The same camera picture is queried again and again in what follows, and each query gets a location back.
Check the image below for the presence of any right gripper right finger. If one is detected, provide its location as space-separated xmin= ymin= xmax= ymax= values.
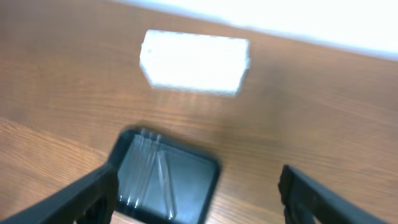
xmin=277 ymin=164 xmax=393 ymax=224

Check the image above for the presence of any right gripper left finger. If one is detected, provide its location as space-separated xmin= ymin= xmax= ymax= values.
xmin=0 ymin=162 xmax=119 ymax=224

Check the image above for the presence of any clear test tube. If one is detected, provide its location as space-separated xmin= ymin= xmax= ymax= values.
xmin=132 ymin=133 xmax=162 ymax=208
xmin=156 ymin=150 xmax=178 ymax=220
xmin=119 ymin=132 xmax=149 ymax=205

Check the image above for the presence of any black tray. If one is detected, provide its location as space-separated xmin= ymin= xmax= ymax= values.
xmin=106 ymin=126 xmax=222 ymax=224

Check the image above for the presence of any white test tube rack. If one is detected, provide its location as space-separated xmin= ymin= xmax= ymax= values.
xmin=138 ymin=29 xmax=251 ymax=98

